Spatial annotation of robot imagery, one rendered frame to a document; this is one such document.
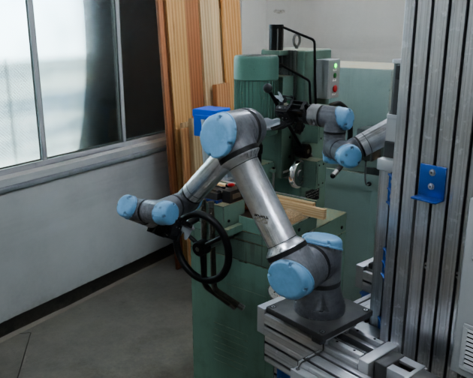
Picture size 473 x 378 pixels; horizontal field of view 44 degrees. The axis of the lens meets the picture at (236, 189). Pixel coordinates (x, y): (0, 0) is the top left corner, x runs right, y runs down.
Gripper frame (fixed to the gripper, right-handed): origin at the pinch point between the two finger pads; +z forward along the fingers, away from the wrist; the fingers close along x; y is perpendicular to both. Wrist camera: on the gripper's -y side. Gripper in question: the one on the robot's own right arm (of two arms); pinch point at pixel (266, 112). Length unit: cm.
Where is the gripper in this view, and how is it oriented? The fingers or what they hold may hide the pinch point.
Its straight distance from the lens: 219.0
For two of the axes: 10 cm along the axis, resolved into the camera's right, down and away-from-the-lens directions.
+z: -7.9, -1.7, 5.9
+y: -4.3, -5.3, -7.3
